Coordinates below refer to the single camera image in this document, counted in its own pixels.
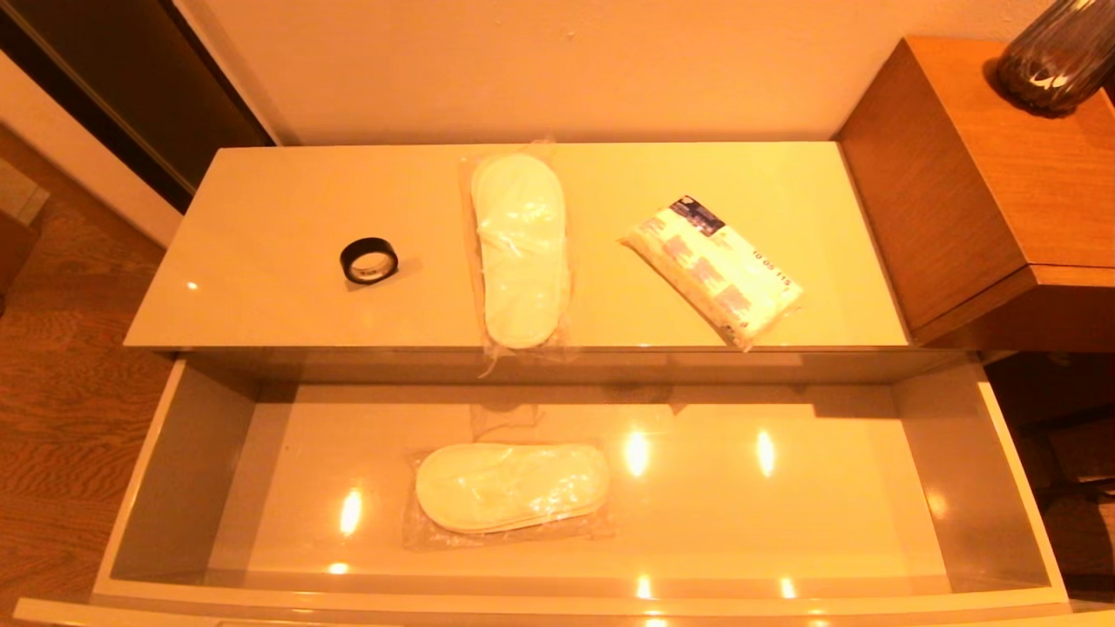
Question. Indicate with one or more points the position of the white slippers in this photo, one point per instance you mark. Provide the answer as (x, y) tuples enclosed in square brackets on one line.
[(520, 261), (510, 488)]

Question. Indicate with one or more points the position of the printed white tissue packet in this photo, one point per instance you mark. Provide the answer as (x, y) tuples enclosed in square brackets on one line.
[(714, 270)]

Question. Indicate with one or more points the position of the white cabinet drawer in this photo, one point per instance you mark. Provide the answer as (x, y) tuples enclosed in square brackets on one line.
[(740, 540)]

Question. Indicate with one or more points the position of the black tape roll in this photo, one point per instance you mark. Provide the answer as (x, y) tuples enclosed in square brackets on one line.
[(368, 245)]

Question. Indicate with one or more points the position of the glossy white low cabinet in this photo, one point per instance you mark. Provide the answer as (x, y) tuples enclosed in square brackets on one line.
[(261, 200)]

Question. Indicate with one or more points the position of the brown wooden side cabinet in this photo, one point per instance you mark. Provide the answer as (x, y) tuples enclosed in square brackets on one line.
[(941, 200)]

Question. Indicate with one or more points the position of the dark door panel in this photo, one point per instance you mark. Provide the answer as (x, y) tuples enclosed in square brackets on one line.
[(131, 70)]

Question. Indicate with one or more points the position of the brown wooden furniture piece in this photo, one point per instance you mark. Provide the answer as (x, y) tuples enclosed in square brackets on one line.
[(13, 252)]

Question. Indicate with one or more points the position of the dark ribbed glass vase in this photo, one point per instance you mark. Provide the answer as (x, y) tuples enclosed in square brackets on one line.
[(1058, 61)]

